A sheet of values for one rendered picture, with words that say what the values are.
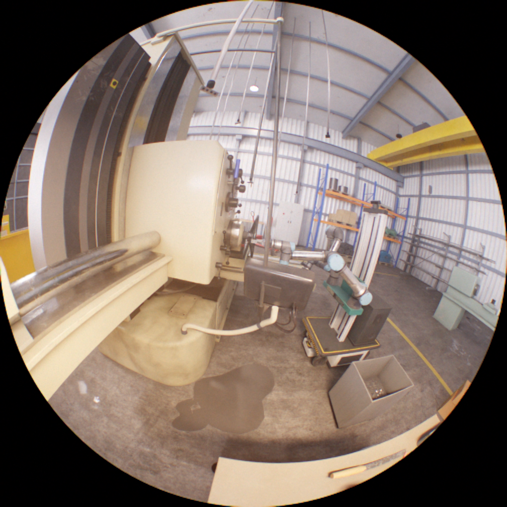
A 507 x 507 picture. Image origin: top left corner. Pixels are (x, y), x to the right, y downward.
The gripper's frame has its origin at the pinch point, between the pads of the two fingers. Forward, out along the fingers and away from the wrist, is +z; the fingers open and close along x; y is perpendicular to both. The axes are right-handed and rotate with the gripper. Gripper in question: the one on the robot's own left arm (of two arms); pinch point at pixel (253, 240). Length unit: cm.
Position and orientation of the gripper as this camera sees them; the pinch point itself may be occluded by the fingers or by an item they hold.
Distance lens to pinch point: 128.2
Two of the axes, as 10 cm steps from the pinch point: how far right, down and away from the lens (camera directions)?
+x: -0.4, 2.8, -9.6
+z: -9.9, -1.5, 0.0
